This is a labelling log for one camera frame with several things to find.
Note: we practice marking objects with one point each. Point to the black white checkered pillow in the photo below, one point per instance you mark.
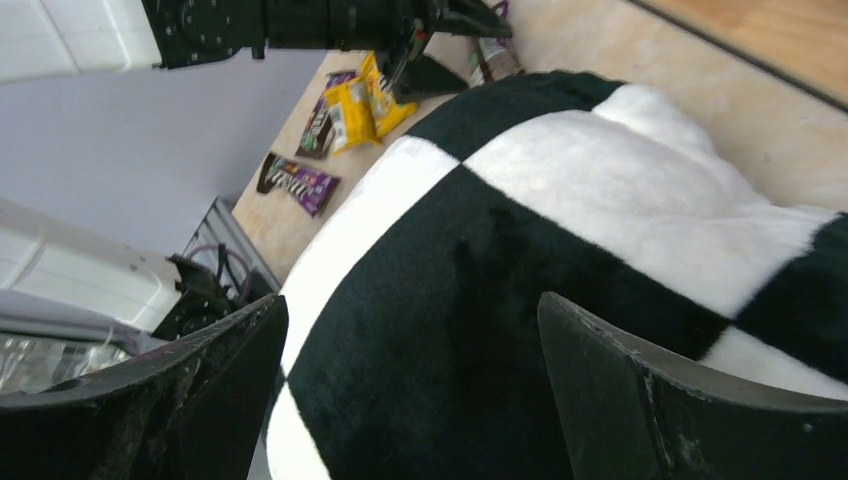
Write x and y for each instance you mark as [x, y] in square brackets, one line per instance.
[413, 349]

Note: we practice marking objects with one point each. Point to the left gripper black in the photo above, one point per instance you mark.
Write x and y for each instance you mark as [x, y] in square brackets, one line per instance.
[391, 25]

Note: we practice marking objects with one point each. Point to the purple candy bag near base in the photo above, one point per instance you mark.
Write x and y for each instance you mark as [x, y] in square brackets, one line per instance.
[310, 187]

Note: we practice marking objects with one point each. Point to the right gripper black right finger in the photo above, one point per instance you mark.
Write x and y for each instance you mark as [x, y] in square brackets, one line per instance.
[630, 409]

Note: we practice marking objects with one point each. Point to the purple brown candy bag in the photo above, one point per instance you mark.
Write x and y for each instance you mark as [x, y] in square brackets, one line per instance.
[493, 60]

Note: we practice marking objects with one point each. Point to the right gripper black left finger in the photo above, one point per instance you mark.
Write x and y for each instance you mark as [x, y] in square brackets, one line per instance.
[190, 409]

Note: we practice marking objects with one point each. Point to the black wire wooden shelf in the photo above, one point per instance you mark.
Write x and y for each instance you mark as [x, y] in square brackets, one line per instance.
[801, 42]

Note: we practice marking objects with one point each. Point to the purple brown bag under arm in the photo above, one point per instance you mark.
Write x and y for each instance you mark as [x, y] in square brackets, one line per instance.
[318, 134]

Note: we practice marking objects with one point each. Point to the yellow candy bag on table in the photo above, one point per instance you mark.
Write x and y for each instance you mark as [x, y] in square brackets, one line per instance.
[387, 113]

